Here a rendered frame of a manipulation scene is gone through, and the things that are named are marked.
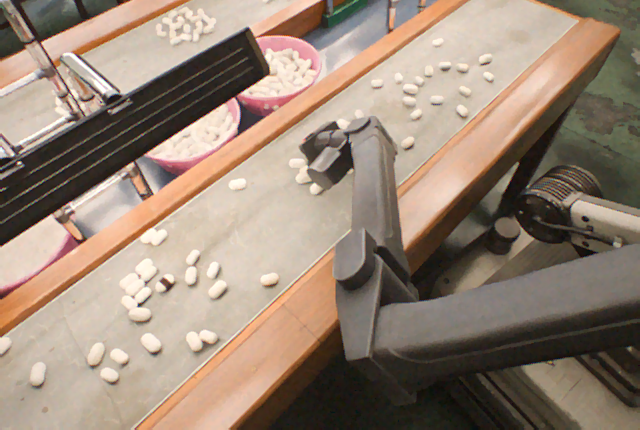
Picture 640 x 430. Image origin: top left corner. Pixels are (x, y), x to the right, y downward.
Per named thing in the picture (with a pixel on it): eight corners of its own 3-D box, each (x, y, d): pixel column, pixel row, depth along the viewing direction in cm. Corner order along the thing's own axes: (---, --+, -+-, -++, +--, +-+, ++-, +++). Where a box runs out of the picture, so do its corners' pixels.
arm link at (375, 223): (431, 331, 44) (372, 265, 40) (384, 350, 47) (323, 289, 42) (401, 146, 80) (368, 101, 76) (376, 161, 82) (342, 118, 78)
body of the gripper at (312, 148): (296, 145, 88) (315, 143, 82) (330, 120, 93) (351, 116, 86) (311, 172, 91) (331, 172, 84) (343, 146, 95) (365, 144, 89)
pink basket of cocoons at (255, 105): (341, 90, 122) (341, 62, 114) (271, 140, 111) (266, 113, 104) (278, 52, 134) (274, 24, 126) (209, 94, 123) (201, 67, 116)
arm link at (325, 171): (399, 151, 78) (372, 115, 74) (363, 197, 74) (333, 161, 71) (359, 155, 88) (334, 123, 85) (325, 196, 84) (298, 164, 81)
